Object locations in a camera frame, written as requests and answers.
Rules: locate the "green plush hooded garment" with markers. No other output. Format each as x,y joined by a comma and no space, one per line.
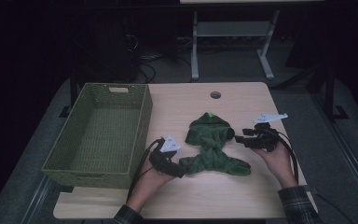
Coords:
211,146

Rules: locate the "green woven basket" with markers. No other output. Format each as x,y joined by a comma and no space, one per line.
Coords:
105,137

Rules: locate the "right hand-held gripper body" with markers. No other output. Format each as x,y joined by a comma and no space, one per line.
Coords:
265,140

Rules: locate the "person's left hand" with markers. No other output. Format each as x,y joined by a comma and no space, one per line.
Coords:
147,186

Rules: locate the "person's right hand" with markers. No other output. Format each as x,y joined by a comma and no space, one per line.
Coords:
279,165

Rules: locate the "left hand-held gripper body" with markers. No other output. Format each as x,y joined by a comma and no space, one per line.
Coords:
169,144

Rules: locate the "black metal stand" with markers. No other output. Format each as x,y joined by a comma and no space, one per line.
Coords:
331,93

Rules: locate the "white metal table frame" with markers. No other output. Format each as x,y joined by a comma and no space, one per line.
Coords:
230,29

